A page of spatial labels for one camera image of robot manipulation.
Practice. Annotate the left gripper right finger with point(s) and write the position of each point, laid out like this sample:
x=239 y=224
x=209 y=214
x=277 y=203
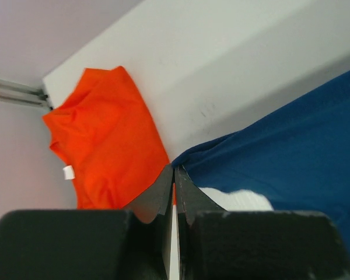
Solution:
x=218 y=244

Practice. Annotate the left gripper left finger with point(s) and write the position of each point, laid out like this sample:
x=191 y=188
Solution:
x=128 y=243

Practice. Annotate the navy blue t-shirt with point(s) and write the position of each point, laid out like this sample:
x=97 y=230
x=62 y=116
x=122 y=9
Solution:
x=297 y=157

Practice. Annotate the orange folded t-shirt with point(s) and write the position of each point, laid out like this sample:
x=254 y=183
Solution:
x=105 y=133

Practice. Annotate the left corner aluminium profile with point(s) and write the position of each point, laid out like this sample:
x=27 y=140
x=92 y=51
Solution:
x=16 y=93

